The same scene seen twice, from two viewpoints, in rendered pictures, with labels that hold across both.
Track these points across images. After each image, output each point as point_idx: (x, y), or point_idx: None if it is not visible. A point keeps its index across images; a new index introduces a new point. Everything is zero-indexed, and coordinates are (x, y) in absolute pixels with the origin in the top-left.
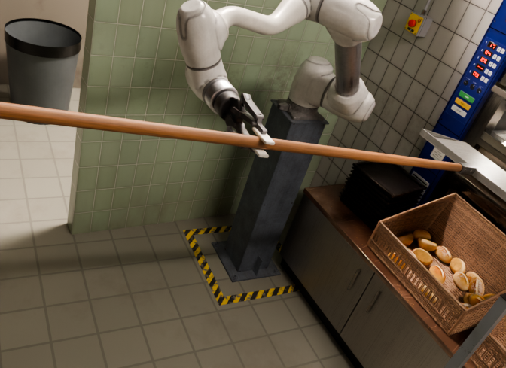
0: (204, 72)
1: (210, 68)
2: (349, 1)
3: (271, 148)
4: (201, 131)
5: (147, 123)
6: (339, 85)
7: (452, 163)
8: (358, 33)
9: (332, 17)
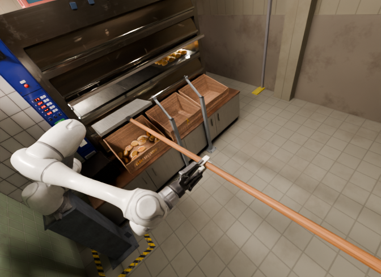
0: None
1: None
2: (64, 131)
3: None
4: (235, 178)
5: (263, 195)
6: None
7: (134, 120)
8: (84, 133)
9: (71, 145)
